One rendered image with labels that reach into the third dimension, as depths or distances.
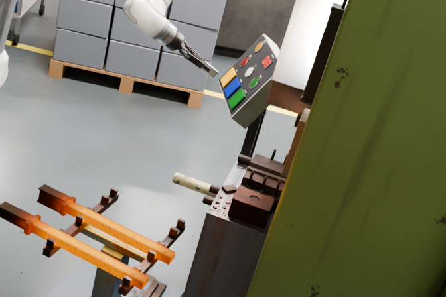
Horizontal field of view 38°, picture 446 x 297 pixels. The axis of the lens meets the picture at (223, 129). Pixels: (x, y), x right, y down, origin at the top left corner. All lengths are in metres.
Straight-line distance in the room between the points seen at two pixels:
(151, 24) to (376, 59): 1.17
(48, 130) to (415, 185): 2.88
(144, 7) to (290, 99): 0.74
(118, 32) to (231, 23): 1.37
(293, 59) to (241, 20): 3.80
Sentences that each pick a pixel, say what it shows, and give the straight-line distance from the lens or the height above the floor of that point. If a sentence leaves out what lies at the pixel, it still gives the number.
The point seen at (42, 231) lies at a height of 1.01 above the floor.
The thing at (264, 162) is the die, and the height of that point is 0.99.
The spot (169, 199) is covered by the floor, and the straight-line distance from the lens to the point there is 3.66.
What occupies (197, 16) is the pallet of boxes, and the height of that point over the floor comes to 0.67.
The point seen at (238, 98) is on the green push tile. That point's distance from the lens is 2.53.
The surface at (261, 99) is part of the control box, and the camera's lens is 2.49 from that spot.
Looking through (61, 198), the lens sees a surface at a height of 1.03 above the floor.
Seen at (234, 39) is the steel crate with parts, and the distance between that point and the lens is 5.69.
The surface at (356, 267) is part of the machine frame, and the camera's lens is 1.68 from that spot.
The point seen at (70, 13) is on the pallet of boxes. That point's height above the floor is 0.49.
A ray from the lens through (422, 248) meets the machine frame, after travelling 1.64.
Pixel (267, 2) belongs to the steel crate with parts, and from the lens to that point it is 5.62.
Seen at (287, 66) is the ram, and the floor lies 1.41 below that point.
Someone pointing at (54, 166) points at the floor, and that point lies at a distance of 3.76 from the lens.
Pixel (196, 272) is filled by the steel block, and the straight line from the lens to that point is 2.14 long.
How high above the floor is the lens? 2.03
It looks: 27 degrees down
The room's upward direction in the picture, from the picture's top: 16 degrees clockwise
